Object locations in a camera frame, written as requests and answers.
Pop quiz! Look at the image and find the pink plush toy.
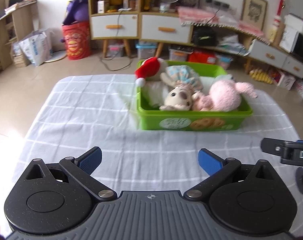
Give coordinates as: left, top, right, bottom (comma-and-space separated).
192, 80, 258, 112

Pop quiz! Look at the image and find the doll with checked dress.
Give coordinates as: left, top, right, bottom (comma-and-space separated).
159, 65, 203, 111

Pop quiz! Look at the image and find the santa hat plush toy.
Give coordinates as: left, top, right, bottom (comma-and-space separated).
135, 57, 168, 87

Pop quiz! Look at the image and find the grey checked tablecloth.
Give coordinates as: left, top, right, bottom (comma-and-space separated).
0, 75, 303, 236

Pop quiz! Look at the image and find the yellow egg tray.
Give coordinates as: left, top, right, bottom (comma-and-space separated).
249, 68, 273, 84

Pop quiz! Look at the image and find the green plastic bin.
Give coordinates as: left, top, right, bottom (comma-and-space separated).
136, 61, 252, 131

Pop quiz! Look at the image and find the long wooden tv stand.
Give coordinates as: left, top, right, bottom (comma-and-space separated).
201, 26, 303, 79

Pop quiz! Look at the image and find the white crumpled cloth left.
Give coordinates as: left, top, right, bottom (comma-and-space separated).
142, 81, 170, 107

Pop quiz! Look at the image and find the red cardboard box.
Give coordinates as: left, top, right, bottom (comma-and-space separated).
188, 50, 216, 64

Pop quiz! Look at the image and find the white paper bag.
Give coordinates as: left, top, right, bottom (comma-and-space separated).
13, 28, 53, 67

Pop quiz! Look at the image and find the black bag on shelf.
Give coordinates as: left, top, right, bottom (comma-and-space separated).
192, 27, 217, 47

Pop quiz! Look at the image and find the red printed bucket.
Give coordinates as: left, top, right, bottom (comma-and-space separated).
62, 22, 91, 60

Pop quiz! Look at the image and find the clear storage box blue lid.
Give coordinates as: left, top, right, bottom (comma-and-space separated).
135, 42, 157, 59

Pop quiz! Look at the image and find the pink table runner cloth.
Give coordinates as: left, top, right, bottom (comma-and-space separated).
177, 7, 265, 38

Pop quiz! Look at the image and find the purple plush toy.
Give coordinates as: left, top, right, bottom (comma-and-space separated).
62, 0, 89, 25

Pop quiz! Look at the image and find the wooden desk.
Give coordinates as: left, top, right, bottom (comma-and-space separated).
0, 0, 37, 71

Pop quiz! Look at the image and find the wooden shelf cabinet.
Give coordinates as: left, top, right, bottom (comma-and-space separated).
88, 0, 193, 57

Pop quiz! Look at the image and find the cartoon girl picture frame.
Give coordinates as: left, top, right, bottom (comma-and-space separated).
240, 0, 268, 30

